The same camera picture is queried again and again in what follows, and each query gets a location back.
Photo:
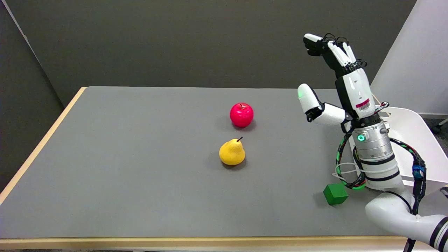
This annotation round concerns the red apple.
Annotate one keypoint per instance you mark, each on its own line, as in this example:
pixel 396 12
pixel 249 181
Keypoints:
pixel 241 115

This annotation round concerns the yellow pear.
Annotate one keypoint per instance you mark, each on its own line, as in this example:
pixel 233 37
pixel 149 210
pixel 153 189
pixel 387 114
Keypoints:
pixel 231 154

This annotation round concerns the green cube block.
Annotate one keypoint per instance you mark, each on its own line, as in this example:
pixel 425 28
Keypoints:
pixel 335 195

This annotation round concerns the white plastic bin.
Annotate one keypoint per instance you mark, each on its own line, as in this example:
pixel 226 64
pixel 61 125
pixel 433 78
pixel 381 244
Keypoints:
pixel 420 140

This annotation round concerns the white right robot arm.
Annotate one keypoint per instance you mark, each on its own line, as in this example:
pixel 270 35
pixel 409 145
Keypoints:
pixel 378 154

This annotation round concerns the white partition panel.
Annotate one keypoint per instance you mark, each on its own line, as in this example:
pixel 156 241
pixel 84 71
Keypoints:
pixel 420 52

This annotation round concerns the grey table mat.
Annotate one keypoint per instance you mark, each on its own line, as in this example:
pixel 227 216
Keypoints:
pixel 140 157

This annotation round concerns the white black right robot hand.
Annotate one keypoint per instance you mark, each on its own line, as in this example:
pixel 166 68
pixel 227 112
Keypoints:
pixel 355 91

